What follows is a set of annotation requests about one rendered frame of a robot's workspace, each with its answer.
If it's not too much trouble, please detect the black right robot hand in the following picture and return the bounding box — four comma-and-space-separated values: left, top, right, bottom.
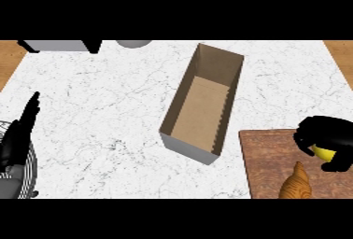
292, 115, 353, 173

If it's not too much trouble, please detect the yellow lemon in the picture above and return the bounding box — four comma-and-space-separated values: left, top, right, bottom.
310, 144, 338, 162

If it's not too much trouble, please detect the brown wooden cutting board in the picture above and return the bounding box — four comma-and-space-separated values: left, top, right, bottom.
239, 128, 353, 200

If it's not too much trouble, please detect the open cardboard box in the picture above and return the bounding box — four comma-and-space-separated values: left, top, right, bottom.
158, 42, 245, 166

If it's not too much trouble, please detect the orange-brown croissant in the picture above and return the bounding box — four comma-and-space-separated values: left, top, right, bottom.
279, 161, 313, 200

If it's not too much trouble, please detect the grey round object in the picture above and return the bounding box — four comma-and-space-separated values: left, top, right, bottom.
114, 40, 153, 49

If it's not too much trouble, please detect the grey appliance with black legs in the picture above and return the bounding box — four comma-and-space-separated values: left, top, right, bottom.
16, 40, 103, 54

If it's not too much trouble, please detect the white wire basket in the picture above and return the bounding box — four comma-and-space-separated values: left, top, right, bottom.
0, 119, 41, 200

